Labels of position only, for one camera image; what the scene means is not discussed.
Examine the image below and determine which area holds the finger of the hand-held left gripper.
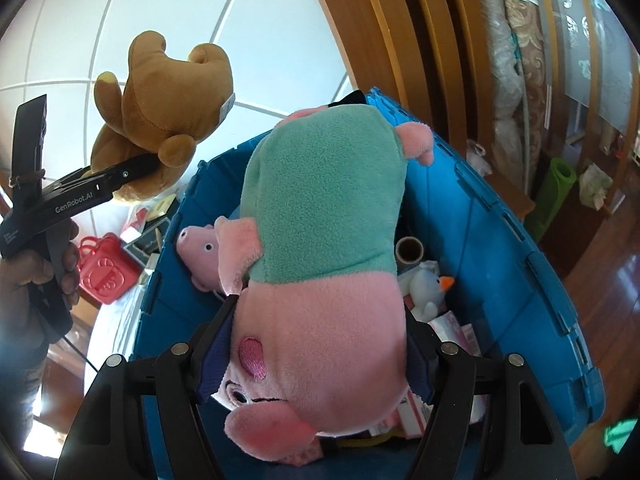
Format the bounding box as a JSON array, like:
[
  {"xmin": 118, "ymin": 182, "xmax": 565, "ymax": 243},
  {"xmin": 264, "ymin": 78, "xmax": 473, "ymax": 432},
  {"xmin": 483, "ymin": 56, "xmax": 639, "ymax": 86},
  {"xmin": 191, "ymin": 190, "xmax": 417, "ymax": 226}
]
[{"xmin": 42, "ymin": 152, "xmax": 161, "ymax": 217}]

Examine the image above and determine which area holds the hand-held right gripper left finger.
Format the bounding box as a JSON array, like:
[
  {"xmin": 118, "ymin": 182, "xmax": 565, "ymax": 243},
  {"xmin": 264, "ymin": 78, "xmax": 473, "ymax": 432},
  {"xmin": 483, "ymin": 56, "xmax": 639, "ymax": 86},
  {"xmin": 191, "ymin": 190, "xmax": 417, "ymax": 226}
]
[{"xmin": 57, "ymin": 295, "xmax": 238, "ymax": 480}]

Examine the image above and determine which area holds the black box with gold print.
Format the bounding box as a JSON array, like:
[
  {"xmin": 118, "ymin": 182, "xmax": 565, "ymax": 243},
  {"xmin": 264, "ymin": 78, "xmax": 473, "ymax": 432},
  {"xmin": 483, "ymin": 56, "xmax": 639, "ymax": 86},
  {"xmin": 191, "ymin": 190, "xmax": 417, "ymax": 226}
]
[{"xmin": 125, "ymin": 195, "xmax": 178, "ymax": 268}]

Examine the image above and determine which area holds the blue plastic storage bin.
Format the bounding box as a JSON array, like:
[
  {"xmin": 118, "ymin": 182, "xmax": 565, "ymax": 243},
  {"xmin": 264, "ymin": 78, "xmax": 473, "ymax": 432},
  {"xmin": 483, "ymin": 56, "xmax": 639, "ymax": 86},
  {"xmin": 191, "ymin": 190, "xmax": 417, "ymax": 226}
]
[{"xmin": 129, "ymin": 86, "xmax": 608, "ymax": 441}]

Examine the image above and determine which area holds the patterned rolled fabric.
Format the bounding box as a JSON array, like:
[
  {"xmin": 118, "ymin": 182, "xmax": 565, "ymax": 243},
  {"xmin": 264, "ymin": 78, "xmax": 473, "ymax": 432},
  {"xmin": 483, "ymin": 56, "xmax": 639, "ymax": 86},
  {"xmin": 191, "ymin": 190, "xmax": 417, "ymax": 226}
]
[{"xmin": 487, "ymin": 0, "xmax": 556, "ymax": 201}]

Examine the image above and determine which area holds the white plastic bag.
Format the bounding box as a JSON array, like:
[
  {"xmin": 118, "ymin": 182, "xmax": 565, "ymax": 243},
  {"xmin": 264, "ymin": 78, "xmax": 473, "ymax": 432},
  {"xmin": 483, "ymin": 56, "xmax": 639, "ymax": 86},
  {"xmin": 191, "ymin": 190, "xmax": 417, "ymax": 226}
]
[{"xmin": 467, "ymin": 140, "xmax": 493, "ymax": 181}]

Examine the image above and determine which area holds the person's left hand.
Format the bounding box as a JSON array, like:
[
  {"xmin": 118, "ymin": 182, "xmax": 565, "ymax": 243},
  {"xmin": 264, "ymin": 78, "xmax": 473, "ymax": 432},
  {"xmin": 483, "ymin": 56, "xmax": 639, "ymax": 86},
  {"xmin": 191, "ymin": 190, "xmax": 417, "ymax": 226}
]
[{"xmin": 0, "ymin": 220, "xmax": 82, "ymax": 366}]

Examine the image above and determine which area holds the small green object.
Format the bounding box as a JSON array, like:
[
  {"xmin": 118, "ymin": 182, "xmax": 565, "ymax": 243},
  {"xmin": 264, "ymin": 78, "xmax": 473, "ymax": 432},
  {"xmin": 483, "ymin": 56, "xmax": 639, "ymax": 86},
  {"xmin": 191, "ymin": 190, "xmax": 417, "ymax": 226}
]
[{"xmin": 602, "ymin": 420, "xmax": 638, "ymax": 453}]

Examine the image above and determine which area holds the frosted glass door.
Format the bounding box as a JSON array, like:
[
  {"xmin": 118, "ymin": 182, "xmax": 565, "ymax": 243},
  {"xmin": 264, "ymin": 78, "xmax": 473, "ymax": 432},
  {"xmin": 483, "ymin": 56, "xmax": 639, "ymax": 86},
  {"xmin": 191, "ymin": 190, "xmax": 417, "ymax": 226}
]
[{"xmin": 550, "ymin": 0, "xmax": 640, "ymax": 161}]

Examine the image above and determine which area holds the wooden door frame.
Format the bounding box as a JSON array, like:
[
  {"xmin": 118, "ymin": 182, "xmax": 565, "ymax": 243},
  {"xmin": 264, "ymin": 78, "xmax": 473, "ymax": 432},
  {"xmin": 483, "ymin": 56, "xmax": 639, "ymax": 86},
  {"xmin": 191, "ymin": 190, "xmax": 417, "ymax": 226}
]
[{"xmin": 300, "ymin": 0, "xmax": 536, "ymax": 221}]

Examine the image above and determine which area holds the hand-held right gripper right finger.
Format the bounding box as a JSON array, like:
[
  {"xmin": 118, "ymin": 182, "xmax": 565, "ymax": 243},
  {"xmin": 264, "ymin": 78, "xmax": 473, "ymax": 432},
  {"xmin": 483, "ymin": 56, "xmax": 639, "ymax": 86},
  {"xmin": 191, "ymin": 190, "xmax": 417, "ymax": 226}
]
[{"xmin": 405, "ymin": 310, "xmax": 573, "ymax": 480}]

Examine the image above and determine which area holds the pig plush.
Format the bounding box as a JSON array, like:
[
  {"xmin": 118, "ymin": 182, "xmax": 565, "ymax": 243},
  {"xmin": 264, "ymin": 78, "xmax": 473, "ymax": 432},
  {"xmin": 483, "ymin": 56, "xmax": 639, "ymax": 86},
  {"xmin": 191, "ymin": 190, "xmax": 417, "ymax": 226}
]
[
  {"xmin": 215, "ymin": 105, "xmax": 436, "ymax": 461},
  {"xmin": 176, "ymin": 224, "xmax": 246, "ymax": 293}
]

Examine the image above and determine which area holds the red embossed bear case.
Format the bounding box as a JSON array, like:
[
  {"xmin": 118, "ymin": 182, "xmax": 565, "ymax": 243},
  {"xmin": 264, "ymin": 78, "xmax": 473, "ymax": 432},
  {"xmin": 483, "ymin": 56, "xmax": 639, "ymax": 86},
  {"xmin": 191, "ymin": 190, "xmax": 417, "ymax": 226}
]
[{"xmin": 76, "ymin": 232, "xmax": 137, "ymax": 306}]

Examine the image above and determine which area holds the pink and white tissue pack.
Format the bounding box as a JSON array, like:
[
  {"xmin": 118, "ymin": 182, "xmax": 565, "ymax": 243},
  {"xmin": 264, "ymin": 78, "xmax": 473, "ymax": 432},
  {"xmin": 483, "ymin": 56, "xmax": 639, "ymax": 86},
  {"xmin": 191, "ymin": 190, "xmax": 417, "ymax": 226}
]
[{"xmin": 397, "ymin": 389, "xmax": 437, "ymax": 437}]

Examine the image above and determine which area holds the white crumpled cloth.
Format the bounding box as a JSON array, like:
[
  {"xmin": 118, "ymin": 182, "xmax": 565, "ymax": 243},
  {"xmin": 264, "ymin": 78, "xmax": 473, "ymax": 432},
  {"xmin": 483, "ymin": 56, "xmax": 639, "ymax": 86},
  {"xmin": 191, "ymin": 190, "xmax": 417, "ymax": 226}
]
[{"xmin": 577, "ymin": 162, "xmax": 615, "ymax": 211}]

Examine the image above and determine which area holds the green rolled yoga mat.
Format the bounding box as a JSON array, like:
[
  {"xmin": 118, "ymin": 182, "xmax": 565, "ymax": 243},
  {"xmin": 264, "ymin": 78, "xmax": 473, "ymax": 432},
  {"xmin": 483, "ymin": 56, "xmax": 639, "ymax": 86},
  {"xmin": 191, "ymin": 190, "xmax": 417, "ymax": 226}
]
[{"xmin": 525, "ymin": 157, "xmax": 578, "ymax": 243}]

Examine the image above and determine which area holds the brown teddy bear plush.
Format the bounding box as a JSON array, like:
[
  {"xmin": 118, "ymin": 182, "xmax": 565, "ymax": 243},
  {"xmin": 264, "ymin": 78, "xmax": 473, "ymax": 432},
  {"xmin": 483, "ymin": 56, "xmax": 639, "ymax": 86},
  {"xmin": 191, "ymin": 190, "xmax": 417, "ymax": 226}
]
[{"xmin": 90, "ymin": 30, "xmax": 236, "ymax": 206}]

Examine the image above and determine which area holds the white plush with orange beak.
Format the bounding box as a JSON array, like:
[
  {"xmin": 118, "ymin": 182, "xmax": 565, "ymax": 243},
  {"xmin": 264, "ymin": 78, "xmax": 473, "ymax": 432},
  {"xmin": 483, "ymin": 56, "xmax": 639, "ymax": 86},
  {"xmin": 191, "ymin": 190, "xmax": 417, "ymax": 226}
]
[{"xmin": 404, "ymin": 261, "xmax": 457, "ymax": 323}]

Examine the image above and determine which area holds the cardboard tape roll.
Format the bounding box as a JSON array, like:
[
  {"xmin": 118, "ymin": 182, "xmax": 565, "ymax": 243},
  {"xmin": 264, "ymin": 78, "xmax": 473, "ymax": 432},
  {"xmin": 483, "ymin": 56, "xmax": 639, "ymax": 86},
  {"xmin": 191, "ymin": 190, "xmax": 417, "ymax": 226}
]
[{"xmin": 395, "ymin": 236, "xmax": 427, "ymax": 270}]

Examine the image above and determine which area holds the small clear tissue packet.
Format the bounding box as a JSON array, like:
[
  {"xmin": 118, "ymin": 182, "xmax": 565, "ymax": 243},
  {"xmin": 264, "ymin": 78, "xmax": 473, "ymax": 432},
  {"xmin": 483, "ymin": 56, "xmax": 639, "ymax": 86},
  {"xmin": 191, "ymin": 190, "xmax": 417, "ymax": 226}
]
[{"xmin": 121, "ymin": 205, "xmax": 151, "ymax": 241}]

